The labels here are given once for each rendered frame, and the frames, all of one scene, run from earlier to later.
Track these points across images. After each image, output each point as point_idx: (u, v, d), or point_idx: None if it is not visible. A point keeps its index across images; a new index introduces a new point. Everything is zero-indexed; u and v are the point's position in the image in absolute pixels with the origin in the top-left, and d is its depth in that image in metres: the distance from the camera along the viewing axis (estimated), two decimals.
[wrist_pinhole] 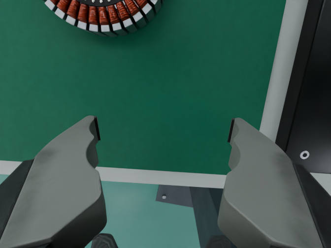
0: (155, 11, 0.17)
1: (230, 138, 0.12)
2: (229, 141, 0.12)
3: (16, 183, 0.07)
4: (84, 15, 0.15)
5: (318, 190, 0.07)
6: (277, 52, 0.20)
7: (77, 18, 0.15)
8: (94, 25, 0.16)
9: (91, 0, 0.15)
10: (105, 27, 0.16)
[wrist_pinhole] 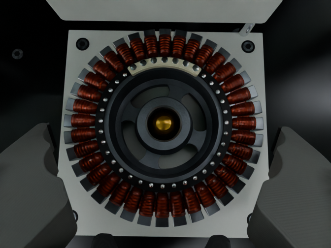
0: (225, 186, 0.13)
1: (274, 147, 0.11)
2: (272, 150, 0.11)
3: None
4: (136, 206, 0.10)
5: None
6: None
7: (123, 208, 0.10)
8: (147, 217, 0.11)
9: (148, 183, 0.11)
10: (161, 221, 0.10)
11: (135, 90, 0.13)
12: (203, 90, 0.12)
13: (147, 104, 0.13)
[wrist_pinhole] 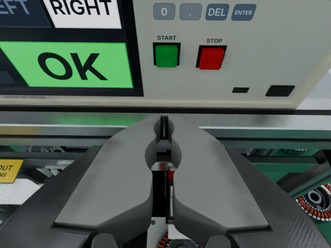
0: None
1: (167, 135, 0.12)
2: (166, 138, 0.12)
3: (83, 164, 0.08)
4: None
5: (249, 167, 0.08)
6: None
7: None
8: None
9: None
10: None
11: (172, 242, 0.42)
12: (193, 243, 0.41)
13: (176, 247, 0.42)
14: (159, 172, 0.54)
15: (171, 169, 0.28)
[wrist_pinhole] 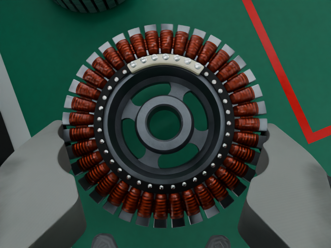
0: (226, 187, 0.12)
1: None
2: None
3: None
4: (134, 207, 0.10)
5: None
6: None
7: (121, 208, 0.10)
8: (145, 218, 0.10)
9: (146, 184, 0.10)
10: (160, 222, 0.10)
11: (135, 87, 0.13)
12: (205, 88, 0.12)
13: (147, 102, 0.13)
14: None
15: None
